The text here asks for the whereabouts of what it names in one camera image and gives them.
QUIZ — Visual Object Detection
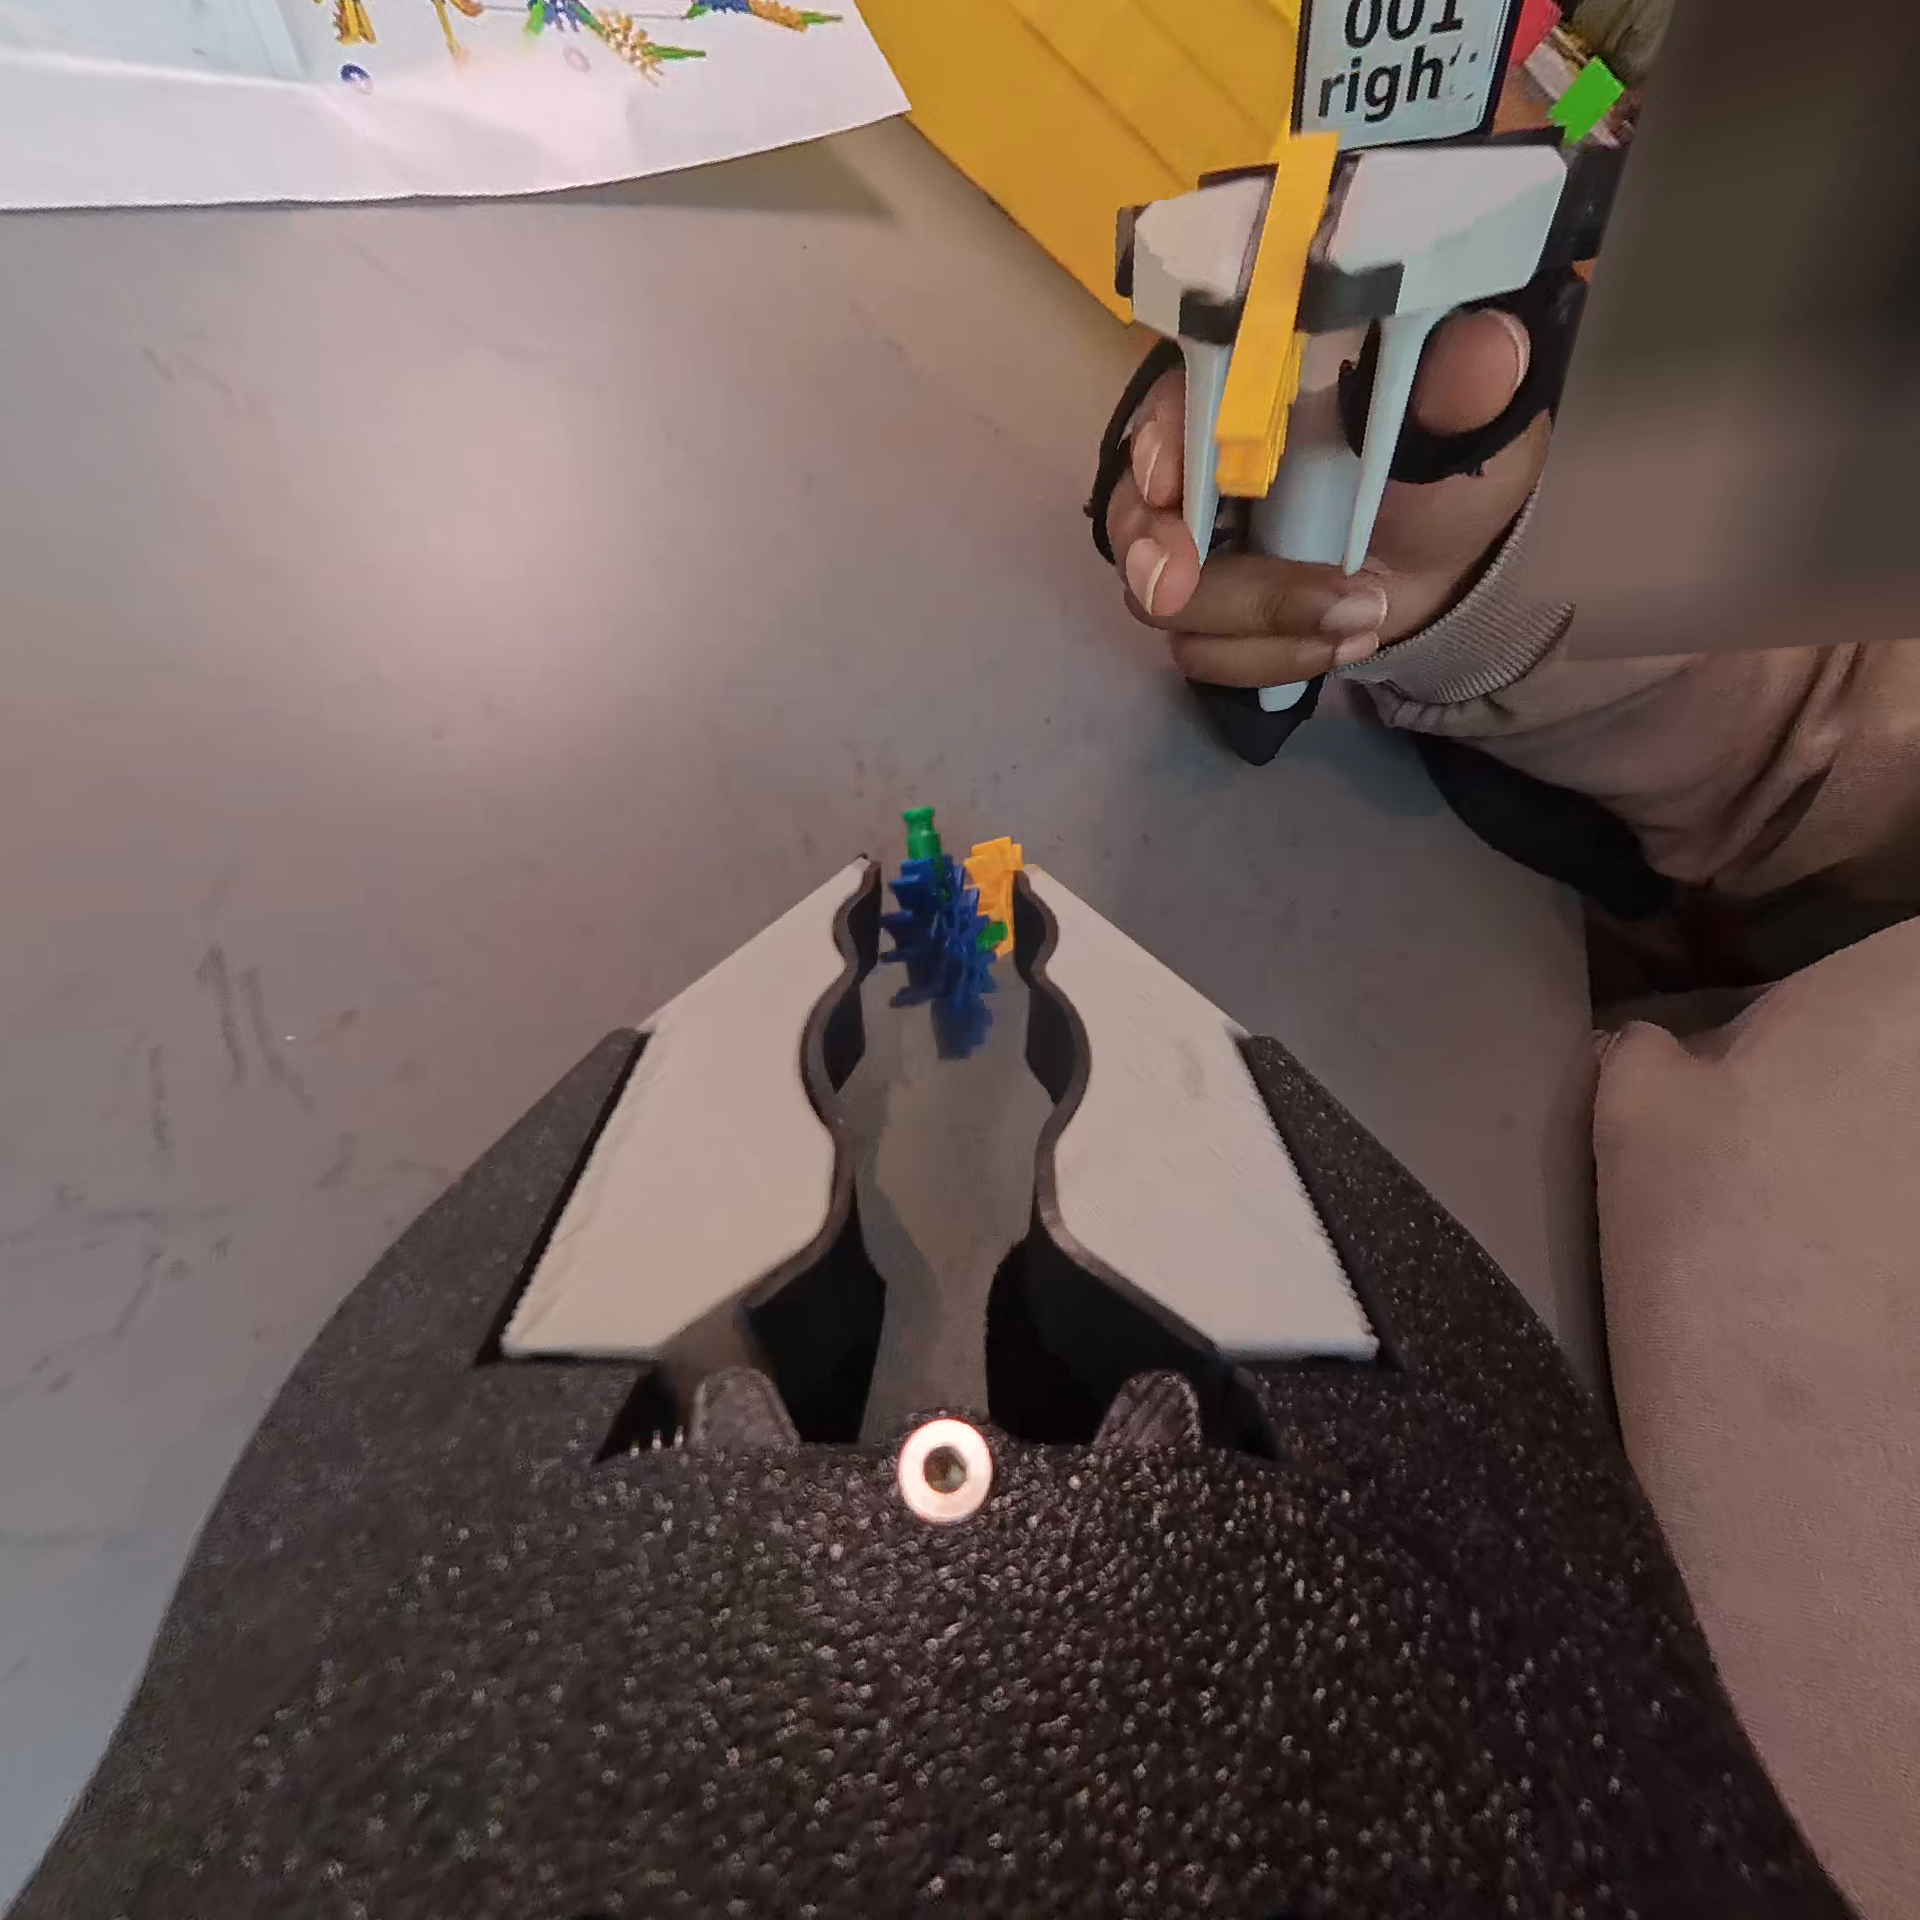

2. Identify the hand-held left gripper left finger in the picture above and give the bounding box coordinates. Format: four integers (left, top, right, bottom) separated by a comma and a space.
504, 858, 888, 1444

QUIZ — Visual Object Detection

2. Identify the grey desk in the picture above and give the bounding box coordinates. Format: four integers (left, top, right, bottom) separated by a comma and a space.
0, 117, 1614, 1877

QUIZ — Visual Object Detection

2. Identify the yellow storage bin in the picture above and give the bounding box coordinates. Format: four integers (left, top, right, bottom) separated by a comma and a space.
853, 0, 1310, 326

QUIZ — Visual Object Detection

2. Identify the toy instruction sheet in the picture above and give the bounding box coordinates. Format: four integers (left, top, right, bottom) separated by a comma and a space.
0, 0, 915, 213

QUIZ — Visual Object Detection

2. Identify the large blue connector fan assembly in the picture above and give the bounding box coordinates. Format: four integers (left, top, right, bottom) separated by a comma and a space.
878, 807, 1032, 1065

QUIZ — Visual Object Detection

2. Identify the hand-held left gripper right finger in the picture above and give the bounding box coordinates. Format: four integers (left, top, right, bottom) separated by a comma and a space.
987, 870, 1382, 1439

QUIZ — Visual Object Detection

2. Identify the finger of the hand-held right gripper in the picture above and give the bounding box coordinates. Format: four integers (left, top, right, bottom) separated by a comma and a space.
1310, 141, 1573, 575
1129, 171, 1281, 566

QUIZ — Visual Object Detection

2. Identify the person's right hand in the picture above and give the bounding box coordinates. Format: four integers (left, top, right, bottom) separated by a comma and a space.
1103, 305, 1555, 694

